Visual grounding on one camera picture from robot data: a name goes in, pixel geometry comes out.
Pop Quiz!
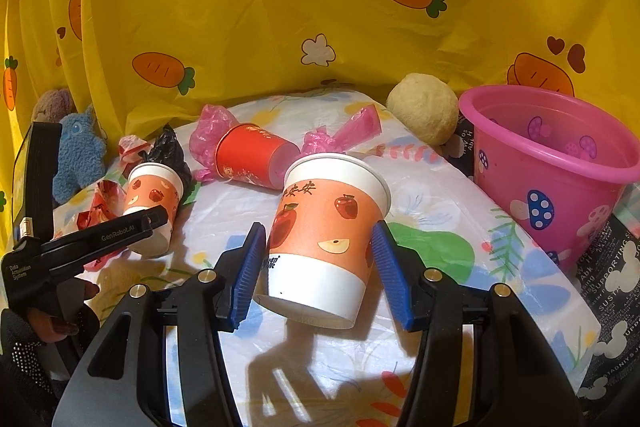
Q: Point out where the large red snack wrapper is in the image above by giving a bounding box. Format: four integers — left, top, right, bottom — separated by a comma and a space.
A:
75, 178, 129, 273

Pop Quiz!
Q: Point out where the small red white wrapper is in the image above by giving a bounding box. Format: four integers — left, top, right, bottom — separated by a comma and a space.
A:
117, 134, 152, 173

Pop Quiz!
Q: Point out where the black plastic bag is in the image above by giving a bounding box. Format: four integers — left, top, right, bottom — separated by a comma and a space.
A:
139, 124, 193, 191

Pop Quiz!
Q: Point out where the orange apple paper cup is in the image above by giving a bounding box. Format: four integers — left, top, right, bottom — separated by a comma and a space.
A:
254, 153, 392, 329

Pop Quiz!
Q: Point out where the red paper cup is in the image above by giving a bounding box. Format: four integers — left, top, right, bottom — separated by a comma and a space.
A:
214, 124, 300, 191

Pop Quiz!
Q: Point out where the pink knotted plastic bag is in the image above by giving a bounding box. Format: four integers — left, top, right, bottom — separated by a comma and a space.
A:
302, 104, 382, 156

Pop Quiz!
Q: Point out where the left gloved hand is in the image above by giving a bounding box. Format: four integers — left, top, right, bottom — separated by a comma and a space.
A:
1, 306, 99, 426

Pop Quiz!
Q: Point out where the blue monster plush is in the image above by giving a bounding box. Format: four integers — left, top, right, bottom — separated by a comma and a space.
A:
52, 105, 106, 205

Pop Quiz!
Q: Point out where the purple teddy bear plush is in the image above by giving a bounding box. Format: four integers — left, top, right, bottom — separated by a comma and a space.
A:
32, 88, 77, 124

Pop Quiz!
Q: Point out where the black mickey print bag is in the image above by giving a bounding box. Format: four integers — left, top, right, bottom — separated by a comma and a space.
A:
437, 121, 639, 413

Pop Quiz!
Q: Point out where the floral bed sheet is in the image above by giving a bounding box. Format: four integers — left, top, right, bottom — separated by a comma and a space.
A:
87, 114, 600, 426

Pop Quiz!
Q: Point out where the yellow carrot print curtain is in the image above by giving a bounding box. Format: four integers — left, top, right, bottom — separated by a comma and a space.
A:
1, 0, 639, 199

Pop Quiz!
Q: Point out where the pastel striped box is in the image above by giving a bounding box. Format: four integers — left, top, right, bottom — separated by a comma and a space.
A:
614, 183, 640, 237

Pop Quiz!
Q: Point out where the pink plastic bucket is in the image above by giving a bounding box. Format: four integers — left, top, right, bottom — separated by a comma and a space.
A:
459, 84, 639, 270

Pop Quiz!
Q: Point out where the cream round plush ball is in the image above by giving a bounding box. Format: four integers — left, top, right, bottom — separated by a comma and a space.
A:
386, 72, 459, 146

